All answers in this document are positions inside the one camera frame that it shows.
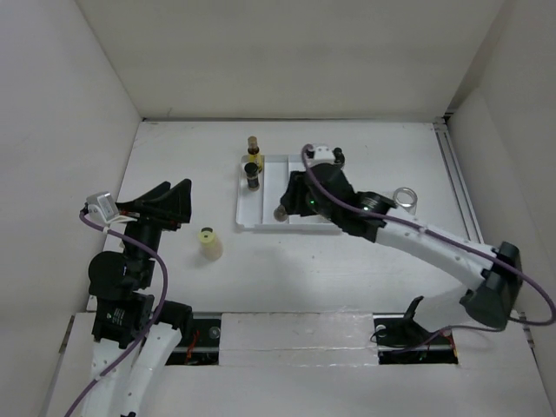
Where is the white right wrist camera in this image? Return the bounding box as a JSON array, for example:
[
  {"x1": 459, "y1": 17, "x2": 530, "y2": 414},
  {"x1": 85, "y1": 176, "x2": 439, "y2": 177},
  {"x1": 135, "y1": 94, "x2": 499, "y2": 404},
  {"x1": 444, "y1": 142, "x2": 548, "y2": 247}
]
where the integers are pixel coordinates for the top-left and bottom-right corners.
[{"x1": 304, "y1": 144, "x2": 335, "y2": 165}]

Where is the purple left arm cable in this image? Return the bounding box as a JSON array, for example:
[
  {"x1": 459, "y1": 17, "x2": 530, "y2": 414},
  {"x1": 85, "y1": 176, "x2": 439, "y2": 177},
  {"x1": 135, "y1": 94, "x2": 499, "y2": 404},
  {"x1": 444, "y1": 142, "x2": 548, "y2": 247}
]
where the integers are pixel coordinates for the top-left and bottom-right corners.
[{"x1": 63, "y1": 210, "x2": 169, "y2": 417}]

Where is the aluminium rail right side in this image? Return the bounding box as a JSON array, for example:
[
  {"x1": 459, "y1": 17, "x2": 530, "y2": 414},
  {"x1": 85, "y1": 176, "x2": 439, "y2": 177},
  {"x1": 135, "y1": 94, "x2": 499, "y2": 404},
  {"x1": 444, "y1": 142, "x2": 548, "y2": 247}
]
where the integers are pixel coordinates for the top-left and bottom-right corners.
[{"x1": 433, "y1": 117, "x2": 485, "y2": 243}]

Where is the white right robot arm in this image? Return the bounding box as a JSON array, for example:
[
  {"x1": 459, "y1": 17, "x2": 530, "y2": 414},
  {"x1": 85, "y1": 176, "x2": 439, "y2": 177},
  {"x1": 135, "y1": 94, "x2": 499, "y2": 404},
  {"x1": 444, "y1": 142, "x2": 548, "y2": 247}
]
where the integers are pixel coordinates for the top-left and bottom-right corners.
[{"x1": 274, "y1": 162, "x2": 523, "y2": 342}]

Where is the black-lid dark spice bottle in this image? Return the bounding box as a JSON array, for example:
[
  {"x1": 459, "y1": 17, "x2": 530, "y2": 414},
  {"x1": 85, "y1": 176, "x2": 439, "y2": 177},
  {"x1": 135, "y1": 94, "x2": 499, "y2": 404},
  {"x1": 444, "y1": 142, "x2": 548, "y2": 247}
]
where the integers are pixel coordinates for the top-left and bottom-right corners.
[{"x1": 244, "y1": 162, "x2": 260, "y2": 191}]

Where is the yellow-lid beige spice bottle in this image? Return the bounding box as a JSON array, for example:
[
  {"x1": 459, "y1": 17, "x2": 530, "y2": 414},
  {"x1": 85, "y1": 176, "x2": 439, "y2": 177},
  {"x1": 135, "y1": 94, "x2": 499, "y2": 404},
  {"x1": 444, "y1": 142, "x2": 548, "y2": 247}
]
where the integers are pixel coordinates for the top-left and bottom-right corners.
[{"x1": 198, "y1": 227, "x2": 223, "y2": 261}]

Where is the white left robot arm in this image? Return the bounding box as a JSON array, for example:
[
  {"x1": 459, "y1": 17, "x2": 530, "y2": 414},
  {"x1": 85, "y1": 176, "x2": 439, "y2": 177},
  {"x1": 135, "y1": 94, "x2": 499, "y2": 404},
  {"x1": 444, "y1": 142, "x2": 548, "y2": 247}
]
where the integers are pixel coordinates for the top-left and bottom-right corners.
[{"x1": 67, "y1": 179, "x2": 194, "y2": 416}]

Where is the black-capped grinder brown spice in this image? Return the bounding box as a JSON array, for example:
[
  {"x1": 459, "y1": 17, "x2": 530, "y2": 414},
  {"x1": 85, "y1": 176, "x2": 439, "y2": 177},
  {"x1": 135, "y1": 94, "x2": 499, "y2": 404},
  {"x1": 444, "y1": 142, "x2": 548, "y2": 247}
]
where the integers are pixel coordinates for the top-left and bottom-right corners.
[{"x1": 333, "y1": 147, "x2": 346, "y2": 169}]

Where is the silver-lid glass jar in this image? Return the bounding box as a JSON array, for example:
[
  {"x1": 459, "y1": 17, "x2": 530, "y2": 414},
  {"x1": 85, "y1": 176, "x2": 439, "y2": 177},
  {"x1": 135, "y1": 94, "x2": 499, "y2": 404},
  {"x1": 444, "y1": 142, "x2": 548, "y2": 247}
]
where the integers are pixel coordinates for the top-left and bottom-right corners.
[{"x1": 393, "y1": 187, "x2": 418, "y2": 215}]

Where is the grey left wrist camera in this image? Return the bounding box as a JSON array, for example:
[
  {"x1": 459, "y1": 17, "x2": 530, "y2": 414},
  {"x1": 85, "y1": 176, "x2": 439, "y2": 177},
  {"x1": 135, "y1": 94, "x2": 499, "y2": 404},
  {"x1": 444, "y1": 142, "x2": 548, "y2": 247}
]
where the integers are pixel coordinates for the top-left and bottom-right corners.
[{"x1": 85, "y1": 191, "x2": 119, "y2": 225}]

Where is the yellow label sauce bottle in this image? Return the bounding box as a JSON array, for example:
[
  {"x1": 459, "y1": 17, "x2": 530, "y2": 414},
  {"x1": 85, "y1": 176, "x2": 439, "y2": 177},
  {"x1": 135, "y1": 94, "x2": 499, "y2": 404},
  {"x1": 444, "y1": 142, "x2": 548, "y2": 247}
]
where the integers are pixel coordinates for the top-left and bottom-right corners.
[{"x1": 248, "y1": 136, "x2": 263, "y2": 172}]

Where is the black-lid brown spice bottle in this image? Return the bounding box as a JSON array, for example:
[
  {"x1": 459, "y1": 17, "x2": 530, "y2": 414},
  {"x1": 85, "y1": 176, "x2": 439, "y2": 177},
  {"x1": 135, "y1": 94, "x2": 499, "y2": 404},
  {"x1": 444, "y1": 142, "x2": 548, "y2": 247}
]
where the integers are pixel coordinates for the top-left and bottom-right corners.
[{"x1": 274, "y1": 206, "x2": 288, "y2": 222}]

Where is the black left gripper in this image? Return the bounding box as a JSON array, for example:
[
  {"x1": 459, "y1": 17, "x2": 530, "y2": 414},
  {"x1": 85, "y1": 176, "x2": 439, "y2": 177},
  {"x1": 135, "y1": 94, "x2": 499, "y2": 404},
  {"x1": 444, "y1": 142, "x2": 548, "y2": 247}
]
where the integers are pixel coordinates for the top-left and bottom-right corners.
[{"x1": 116, "y1": 176, "x2": 191, "y2": 284}]

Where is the white foam front board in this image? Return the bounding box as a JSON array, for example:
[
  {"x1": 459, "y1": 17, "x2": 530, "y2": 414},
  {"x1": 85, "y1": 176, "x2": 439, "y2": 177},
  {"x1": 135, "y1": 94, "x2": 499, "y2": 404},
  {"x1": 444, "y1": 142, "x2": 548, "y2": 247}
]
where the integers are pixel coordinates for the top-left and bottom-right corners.
[{"x1": 43, "y1": 308, "x2": 544, "y2": 417}]

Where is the white divided organizer tray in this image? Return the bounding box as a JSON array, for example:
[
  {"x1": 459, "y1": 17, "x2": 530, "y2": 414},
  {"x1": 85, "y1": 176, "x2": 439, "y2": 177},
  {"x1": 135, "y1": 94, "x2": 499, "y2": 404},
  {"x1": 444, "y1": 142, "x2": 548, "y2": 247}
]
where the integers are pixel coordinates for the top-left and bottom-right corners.
[{"x1": 235, "y1": 155, "x2": 341, "y2": 235}]

